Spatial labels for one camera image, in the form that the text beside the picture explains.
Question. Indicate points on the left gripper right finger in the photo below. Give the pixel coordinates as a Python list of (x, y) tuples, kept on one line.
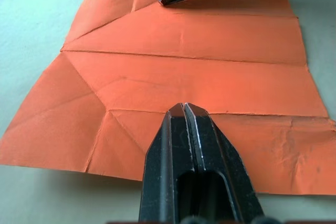
[(220, 153)]

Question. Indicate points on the orange paper sheet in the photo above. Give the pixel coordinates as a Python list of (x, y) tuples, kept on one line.
[(183, 77)]

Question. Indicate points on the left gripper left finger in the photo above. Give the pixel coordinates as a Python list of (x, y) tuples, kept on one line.
[(160, 161)]

